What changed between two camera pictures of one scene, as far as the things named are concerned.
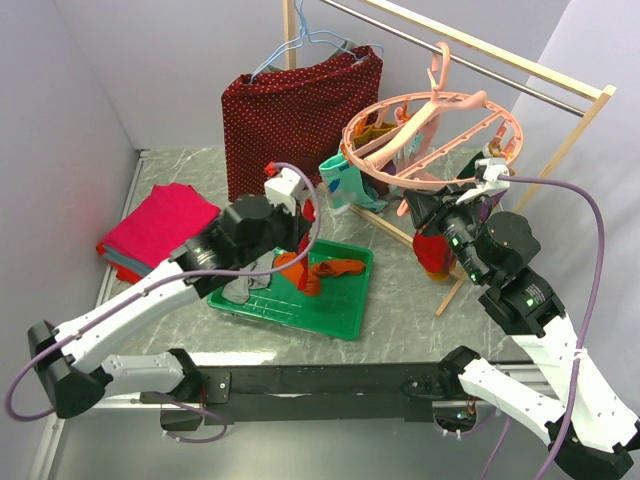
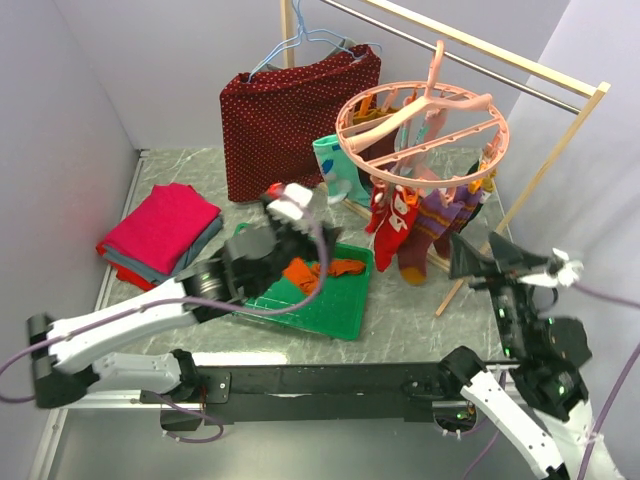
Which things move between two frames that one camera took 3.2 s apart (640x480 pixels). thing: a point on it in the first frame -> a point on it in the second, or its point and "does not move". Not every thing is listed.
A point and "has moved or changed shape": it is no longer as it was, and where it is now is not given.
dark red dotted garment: x=294 y=117 does not move
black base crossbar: x=242 y=393 does not move
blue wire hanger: x=356 y=49 does not move
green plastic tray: x=337 y=311 does not move
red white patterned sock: x=431 y=251 -> x=393 y=211
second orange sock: x=295 y=272 does not move
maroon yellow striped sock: x=487 y=204 has moved or changed shape
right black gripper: x=424 y=204 -> x=508 y=257
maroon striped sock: x=448 y=268 -> x=436 y=212
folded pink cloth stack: x=148 y=236 does not move
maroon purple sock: x=373 y=133 -> x=383 y=149
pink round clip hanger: x=432 y=141 has moved or changed shape
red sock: x=303 y=267 has moved or changed shape
